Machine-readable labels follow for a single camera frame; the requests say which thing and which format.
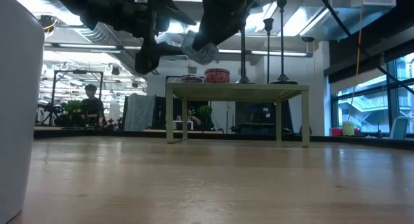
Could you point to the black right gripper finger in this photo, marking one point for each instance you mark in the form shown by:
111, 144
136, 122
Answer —
206, 7
216, 33

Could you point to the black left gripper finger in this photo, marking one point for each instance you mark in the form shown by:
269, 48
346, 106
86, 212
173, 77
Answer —
168, 49
174, 17

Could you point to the teal patterned candle tin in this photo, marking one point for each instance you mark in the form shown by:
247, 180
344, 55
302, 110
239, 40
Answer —
203, 54

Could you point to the maroon patterned candle tin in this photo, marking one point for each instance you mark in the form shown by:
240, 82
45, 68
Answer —
191, 79

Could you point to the black candle stick holder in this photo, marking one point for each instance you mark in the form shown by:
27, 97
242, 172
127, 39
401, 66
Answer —
244, 80
284, 81
268, 25

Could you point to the pink patterned candle tin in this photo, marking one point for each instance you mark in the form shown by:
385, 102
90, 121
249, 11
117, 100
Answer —
216, 76

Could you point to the ceiling light strip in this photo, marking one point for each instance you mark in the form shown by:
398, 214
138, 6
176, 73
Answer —
97, 46

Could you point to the green perforated metal shelf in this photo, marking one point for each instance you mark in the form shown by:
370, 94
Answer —
236, 88

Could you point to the grey hanging cloth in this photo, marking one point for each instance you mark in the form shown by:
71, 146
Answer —
139, 112

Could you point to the small round green plant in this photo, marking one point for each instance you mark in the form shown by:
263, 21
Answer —
205, 111

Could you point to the person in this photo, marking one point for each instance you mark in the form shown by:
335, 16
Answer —
92, 107
194, 118

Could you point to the black cabinet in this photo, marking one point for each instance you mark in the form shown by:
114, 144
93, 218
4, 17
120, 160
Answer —
255, 118

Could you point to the leafy green office plant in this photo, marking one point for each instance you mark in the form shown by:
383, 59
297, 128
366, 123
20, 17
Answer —
71, 107

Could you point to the white plant pot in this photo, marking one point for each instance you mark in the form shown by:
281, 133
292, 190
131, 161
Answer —
16, 120

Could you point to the red bin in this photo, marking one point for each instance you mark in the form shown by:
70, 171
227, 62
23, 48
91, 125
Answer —
335, 132

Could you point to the yellow-green container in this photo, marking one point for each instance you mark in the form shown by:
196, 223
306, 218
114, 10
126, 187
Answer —
347, 128

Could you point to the white chair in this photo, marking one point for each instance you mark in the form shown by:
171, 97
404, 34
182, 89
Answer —
399, 128

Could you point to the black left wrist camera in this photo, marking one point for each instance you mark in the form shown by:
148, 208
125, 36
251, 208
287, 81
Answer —
146, 62

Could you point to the black rig frame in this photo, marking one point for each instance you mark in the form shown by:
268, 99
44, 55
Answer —
77, 71

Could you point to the rectangular silver duct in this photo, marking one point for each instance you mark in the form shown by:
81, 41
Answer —
355, 20

